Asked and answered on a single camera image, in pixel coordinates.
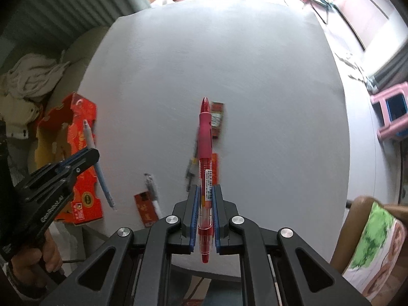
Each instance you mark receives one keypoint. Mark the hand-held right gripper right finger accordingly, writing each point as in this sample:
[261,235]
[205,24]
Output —
[217,220]

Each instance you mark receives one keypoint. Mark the brown chair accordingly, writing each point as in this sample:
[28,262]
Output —
[353,216]

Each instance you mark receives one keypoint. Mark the red gold small box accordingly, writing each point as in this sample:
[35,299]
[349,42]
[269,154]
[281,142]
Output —
[215,169]

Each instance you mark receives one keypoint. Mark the pink red pen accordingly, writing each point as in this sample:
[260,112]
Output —
[204,134]

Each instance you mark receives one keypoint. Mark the light blue pen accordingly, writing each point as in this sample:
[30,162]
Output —
[105,188]

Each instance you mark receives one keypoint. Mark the black red printed card pack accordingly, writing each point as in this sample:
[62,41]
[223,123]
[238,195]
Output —
[218,118]

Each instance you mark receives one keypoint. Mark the grey curtain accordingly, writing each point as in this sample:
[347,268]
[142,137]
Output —
[392,73]

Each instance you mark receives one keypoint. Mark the grey pen with yellow band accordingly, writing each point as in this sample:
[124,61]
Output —
[191,173]

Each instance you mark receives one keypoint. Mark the red small box black window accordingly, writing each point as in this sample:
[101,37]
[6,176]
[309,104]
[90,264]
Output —
[143,207]

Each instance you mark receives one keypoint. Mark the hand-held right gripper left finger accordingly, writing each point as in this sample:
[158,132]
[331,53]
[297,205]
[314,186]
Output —
[195,220]

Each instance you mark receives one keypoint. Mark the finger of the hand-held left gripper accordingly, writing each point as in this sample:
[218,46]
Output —
[68,161]
[86,161]

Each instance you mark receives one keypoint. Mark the pink plastic stool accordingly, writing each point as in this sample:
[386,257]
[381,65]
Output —
[379,98]

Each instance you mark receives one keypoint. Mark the person's blue jeans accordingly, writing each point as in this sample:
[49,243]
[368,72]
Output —
[223,293]

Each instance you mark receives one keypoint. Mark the white cloth pile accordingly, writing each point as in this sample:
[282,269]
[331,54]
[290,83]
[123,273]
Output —
[28,73]

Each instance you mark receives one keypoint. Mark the green floral cushion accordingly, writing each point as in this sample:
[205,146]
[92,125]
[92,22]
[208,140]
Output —
[373,239]

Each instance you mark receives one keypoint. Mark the silver white pen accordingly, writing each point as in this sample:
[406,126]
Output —
[149,183]

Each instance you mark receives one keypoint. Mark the beige garment with buttons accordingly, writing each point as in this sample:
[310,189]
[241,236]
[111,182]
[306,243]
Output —
[19,114]

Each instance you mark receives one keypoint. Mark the beige sofa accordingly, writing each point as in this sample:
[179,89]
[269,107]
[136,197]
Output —
[83,54]

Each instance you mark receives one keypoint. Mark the red cardboard box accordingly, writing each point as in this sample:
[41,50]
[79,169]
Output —
[75,140]

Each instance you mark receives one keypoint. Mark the person's left hand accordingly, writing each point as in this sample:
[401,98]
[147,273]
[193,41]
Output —
[51,255]

